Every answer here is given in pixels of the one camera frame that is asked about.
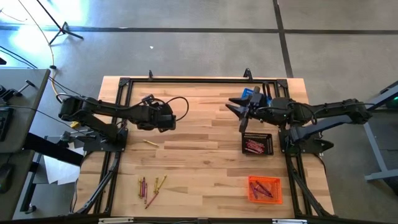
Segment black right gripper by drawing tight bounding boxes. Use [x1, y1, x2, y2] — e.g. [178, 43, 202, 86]
[224, 86, 277, 134]

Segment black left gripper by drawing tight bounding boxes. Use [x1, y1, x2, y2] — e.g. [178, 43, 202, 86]
[140, 94, 177, 133]

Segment blue plastic basket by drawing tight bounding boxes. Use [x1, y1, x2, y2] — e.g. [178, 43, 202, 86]
[241, 87, 274, 103]

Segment black plastic basket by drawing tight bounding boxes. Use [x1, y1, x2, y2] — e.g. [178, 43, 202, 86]
[241, 132, 274, 156]

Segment orange plastic basket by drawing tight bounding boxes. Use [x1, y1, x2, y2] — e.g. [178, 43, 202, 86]
[248, 175, 284, 205]

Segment black desk crossbar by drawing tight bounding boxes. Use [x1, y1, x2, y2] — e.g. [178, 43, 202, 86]
[23, 132, 85, 167]

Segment white paper sheets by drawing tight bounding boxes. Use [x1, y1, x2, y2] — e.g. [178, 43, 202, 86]
[43, 146, 85, 186]

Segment black tripod stand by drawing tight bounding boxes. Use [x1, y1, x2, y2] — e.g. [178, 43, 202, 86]
[35, 0, 85, 46]

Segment grey metal stand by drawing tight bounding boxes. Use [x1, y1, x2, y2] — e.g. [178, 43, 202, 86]
[362, 83, 398, 182]

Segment black desk clamp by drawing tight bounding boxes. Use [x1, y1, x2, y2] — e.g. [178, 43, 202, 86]
[0, 80, 37, 102]

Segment black keyboard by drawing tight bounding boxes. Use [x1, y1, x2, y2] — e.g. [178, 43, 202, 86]
[0, 107, 15, 142]

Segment green-lit device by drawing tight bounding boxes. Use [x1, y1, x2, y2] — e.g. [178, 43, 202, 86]
[385, 95, 398, 110]

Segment black computer mouse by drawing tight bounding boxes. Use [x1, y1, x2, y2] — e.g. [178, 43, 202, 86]
[0, 163, 16, 194]

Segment dark grey desk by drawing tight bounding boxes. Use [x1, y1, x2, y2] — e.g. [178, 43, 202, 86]
[0, 149, 35, 220]

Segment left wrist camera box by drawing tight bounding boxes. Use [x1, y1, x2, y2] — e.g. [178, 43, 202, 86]
[159, 114, 177, 130]

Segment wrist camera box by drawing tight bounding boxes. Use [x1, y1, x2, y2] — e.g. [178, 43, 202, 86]
[159, 114, 177, 130]
[250, 93, 265, 108]

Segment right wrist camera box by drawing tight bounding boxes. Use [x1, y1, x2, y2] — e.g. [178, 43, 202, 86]
[250, 93, 265, 108]

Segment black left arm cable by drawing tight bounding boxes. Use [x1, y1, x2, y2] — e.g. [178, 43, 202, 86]
[152, 95, 190, 123]

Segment black aluminium table frame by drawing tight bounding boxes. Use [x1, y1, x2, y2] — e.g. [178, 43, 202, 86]
[70, 77, 335, 218]

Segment black floor cable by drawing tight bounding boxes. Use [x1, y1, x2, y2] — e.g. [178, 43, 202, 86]
[46, 76, 85, 97]
[0, 45, 38, 69]

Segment yellow cable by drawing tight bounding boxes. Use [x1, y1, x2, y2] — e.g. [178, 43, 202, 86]
[17, 0, 81, 129]

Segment silver bracket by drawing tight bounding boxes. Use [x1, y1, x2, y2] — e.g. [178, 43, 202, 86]
[98, 217, 134, 224]
[272, 218, 308, 224]

